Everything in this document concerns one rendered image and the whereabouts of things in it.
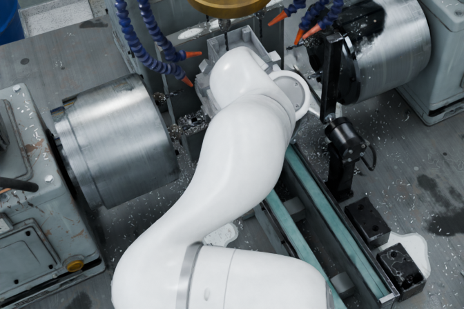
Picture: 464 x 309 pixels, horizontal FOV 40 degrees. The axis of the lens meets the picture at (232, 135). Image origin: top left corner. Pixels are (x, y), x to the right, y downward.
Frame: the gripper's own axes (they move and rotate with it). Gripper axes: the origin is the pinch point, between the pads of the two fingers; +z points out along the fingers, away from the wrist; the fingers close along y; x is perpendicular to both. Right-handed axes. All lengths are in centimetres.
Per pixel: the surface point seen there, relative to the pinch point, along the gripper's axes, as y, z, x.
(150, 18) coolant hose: -11.0, -10.5, 25.4
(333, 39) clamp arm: 18.8, -13.8, 8.4
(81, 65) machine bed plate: -23, 57, 41
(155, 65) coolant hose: -13.2, -7.1, 17.5
